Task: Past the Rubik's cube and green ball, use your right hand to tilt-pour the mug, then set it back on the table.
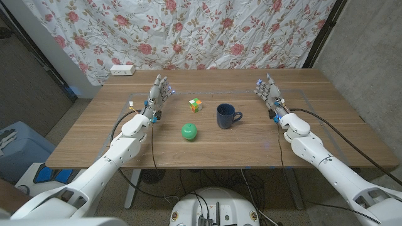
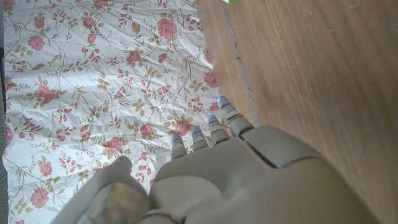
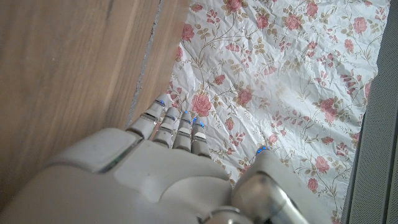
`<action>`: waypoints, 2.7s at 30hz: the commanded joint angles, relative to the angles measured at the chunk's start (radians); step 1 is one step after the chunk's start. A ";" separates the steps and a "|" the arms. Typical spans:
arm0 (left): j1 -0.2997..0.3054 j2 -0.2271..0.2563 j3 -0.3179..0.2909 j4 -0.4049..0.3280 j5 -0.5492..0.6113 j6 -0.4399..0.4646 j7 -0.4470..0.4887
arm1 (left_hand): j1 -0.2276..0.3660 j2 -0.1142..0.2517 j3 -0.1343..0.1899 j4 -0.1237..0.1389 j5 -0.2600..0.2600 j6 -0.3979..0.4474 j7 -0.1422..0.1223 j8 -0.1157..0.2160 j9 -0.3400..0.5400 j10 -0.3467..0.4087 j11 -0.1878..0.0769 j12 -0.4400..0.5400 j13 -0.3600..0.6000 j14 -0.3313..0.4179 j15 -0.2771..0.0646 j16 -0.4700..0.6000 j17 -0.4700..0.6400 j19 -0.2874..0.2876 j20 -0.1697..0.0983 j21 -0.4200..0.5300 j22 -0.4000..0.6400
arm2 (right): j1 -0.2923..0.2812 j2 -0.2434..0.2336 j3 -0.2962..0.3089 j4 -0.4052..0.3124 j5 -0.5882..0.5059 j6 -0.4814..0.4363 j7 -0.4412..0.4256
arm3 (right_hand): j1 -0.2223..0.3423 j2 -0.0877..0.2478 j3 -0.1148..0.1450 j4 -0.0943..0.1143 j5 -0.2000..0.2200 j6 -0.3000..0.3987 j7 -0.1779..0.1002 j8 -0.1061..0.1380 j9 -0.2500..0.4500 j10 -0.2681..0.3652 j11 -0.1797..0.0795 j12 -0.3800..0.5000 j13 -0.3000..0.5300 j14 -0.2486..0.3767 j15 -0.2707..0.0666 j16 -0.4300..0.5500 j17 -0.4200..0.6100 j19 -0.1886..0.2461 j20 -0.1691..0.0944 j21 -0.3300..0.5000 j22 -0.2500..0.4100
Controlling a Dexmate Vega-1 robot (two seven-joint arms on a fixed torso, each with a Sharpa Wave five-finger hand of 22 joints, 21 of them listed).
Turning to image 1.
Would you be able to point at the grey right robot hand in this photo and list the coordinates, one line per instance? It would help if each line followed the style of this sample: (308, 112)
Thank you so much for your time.
(271, 92)

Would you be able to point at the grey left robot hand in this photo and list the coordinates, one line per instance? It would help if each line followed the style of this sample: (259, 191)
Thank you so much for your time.
(157, 94)

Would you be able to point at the dark blue mug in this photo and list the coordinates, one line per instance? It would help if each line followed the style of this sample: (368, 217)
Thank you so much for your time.
(224, 119)

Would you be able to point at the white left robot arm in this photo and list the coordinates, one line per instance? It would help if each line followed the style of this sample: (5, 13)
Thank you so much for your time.
(103, 166)

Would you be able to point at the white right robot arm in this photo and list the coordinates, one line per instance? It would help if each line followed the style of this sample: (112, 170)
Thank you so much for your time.
(329, 169)

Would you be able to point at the Rubik's cube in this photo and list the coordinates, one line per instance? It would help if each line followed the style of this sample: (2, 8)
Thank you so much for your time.
(195, 105)

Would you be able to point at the green ball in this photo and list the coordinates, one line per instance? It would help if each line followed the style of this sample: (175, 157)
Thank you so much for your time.
(189, 132)

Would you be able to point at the small white connector tag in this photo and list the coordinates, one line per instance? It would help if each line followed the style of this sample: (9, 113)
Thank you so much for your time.
(131, 104)

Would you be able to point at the white power strip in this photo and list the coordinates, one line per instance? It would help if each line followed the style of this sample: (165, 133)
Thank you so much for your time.
(122, 70)

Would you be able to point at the floral curtain backdrop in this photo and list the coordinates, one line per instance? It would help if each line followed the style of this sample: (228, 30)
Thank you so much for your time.
(188, 31)

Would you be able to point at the black backdrop pole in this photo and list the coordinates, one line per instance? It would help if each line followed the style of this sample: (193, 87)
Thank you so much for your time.
(323, 33)

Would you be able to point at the black round floor object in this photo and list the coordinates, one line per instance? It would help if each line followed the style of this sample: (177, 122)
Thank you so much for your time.
(152, 175)

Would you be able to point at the white table leg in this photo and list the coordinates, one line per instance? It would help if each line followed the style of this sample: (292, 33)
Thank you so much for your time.
(132, 191)

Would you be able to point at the grey table leg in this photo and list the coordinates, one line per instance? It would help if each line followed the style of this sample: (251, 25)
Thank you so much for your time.
(295, 194)

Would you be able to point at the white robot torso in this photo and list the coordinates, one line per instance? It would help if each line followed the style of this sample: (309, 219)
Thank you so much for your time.
(235, 204)

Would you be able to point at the blue storage bin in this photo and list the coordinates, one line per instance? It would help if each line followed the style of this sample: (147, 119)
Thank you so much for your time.
(25, 150)

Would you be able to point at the white device with blue pads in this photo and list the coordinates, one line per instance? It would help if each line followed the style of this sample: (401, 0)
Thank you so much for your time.
(26, 183)

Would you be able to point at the black slanted wall strip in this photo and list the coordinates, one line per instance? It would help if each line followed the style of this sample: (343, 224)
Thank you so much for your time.
(47, 67)

